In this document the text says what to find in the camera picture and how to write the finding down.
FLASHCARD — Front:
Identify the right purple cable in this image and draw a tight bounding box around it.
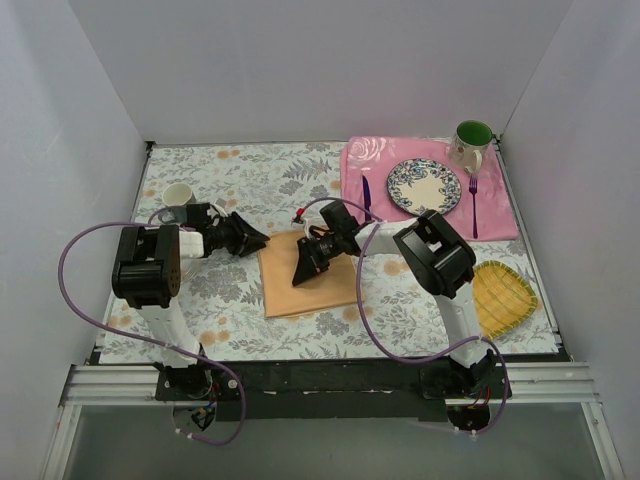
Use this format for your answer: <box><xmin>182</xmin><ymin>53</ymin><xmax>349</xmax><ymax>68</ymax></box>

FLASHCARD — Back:
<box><xmin>294</xmin><ymin>197</ymin><xmax>513</xmax><ymax>437</ymax></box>

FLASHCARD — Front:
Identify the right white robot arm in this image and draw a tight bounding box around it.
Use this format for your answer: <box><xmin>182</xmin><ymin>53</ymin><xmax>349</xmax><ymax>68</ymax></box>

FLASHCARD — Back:
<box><xmin>292</xmin><ymin>197</ymin><xmax>501</xmax><ymax>398</ymax></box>

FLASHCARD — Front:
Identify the floral mug green inside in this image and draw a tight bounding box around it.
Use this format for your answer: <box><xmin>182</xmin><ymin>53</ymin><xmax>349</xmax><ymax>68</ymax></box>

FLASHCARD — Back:
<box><xmin>447</xmin><ymin>120</ymin><xmax>493</xmax><ymax>174</ymax></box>

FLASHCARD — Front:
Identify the orange satin napkin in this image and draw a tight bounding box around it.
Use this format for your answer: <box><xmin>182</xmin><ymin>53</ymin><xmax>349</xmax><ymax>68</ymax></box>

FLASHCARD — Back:
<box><xmin>258</xmin><ymin>230</ymin><xmax>356</xmax><ymax>318</ymax></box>

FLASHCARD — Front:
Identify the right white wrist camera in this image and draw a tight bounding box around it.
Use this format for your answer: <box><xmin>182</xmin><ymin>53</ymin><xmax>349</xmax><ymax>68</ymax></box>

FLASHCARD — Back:
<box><xmin>291</xmin><ymin>208</ymin><xmax>313</xmax><ymax>239</ymax></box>

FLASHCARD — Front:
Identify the purple fork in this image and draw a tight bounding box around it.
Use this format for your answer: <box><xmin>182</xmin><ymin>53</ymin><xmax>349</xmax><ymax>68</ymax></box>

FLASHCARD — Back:
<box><xmin>469</xmin><ymin>174</ymin><xmax>478</xmax><ymax>239</ymax></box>

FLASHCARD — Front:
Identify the yellow bamboo mat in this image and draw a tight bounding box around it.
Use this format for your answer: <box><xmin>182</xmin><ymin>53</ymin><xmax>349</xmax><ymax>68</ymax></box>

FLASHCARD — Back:
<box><xmin>473</xmin><ymin>260</ymin><xmax>538</xmax><ymax>339</ymax></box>

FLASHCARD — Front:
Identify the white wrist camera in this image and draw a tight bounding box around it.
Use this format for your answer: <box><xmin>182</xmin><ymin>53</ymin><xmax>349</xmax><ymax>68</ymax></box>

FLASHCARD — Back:
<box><xmin>291</xmin><ymin>208</ymin><xmax>313</xmax><ymax>239</ymax></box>
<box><xmin>210</xmin><ymin>198</ymin><xmax>228</xmax><ymax>217</ymax></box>

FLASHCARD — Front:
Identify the purple knife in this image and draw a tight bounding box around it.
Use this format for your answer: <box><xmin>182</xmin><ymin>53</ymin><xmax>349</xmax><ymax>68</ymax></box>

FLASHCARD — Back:
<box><xmin>361</xmin><ymin>175</ymin><xmax>371</xmax><ymax>211</ymax></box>

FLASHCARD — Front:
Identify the grey mug white inside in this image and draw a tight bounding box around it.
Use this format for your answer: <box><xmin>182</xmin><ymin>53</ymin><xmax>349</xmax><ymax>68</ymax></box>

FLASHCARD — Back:
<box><xmin>158</xmin><ymin>182</ymin><xmax>196</xmax><ymax>224</ymax></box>

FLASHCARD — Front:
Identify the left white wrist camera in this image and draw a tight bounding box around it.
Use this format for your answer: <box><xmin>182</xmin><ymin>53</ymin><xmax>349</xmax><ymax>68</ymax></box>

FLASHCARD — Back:
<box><xmin>210</xmin><ymin>198</ymin><xmax>228</xmax><ymax>217</ymax></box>

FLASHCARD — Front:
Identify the purple cable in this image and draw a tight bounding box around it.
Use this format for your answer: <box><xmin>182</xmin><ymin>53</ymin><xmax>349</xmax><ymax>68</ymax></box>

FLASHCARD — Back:
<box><xmin>57</xmin><ymin>207</ymin><xmax>248</xmax><ymax>446</ymax></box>
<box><xmin>294</xmin><ymin>197</ymin><xmax>513</xmax><ymax>437</ymax></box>

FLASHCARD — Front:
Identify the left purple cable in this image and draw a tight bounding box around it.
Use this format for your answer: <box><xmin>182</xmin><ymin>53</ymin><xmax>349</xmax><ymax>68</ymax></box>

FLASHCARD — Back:
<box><xmin>57</xmin><ymin>207</ymin><xmax>248</xmax><ymax>446</ymax></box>

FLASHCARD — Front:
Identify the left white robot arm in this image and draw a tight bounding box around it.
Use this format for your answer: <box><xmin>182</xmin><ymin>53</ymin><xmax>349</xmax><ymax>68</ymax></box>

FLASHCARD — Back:
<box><xmin>111</xmin><ymin>203</ymin><xmax>269</xmax><ymax>400</ymax></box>

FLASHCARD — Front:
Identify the blue floral plate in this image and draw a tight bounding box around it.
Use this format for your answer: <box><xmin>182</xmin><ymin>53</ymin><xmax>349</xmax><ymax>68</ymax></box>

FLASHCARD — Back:
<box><xmin>386</xmin><ymin>158</ymin><xmax>462</xmax><ymax>216</ymax></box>

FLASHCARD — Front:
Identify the aluminium frame rail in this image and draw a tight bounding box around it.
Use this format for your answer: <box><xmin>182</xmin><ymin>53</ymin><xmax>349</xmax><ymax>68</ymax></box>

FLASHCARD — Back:
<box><xmin>60</xmin><ymin>362</ymin><xmax>600</xmax><ymax>406</ymax></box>

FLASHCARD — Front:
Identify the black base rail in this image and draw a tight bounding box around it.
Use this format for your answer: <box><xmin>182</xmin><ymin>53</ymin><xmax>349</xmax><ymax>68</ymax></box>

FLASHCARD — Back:
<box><xmin>155</xmin><ymin>358</ymin><xmax>511</xmax><ymax>422</ymax></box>

